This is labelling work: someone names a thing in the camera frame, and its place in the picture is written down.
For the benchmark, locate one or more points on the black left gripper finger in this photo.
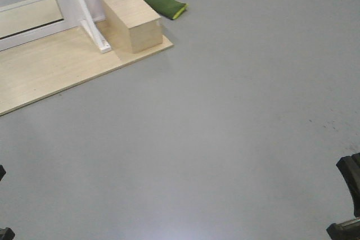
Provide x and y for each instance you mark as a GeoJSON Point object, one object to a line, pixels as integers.
{"type": "Point", "coordinates": [2, 172]}
{"type": "Point", "coordinates": [6, 234]}

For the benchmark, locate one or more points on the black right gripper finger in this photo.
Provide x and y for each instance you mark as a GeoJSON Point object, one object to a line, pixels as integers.
{"type": "Point", "coordinates": [347, 230]}
{"type": "Point", "coordinates": [349, 168]}

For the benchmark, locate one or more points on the white framed sliding glass door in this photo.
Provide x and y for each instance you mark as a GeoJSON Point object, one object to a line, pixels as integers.
{"type": "Point", "coordinates": [23, 21]}

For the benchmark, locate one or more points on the light wooden platform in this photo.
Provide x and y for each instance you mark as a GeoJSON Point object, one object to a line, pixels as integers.
{"type": "Point", "coordinates": [47, 66]}

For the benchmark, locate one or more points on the light wooden box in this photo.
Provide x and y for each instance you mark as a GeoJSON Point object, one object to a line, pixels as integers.
{"type": "Point", "coordinates": [135, 22]}

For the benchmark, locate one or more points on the green sandbag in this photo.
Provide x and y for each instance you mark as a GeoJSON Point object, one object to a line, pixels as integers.
{"type": "Point", "coordinates": [170, 9]}

